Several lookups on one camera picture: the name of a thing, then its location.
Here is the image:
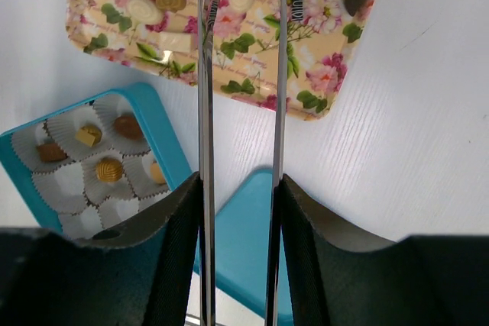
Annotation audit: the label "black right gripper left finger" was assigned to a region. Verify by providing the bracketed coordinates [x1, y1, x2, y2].
[1, 174, 201, 325]

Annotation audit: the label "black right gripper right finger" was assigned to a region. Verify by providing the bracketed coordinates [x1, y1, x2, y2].
[281, 176, 488, 325]

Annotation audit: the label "round caramel chocolate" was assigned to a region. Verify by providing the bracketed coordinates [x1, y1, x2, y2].
[150, 161, 167, 185]

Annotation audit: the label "teal box lid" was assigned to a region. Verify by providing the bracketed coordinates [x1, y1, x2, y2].
[215, 169, 272, 316]

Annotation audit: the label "ridged caramel chocolate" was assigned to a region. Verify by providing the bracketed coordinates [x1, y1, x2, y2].
[96, 157, 124, 183]

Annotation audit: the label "round brown chocolate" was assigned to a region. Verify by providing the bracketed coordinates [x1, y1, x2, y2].
[113, 115, 144, 140]

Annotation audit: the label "brown rectangular chocolate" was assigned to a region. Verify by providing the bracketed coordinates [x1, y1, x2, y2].
[36, 142, 67, 163]

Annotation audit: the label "metal tongs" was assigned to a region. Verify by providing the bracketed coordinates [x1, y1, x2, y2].
[198, 0, 287, 325]

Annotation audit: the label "teal chocolate box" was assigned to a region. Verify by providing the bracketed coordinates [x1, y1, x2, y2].
[1, 82, 191, 239]

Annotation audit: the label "floral rectangular tray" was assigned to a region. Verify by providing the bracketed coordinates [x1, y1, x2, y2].
[66, 0, 375, 120]

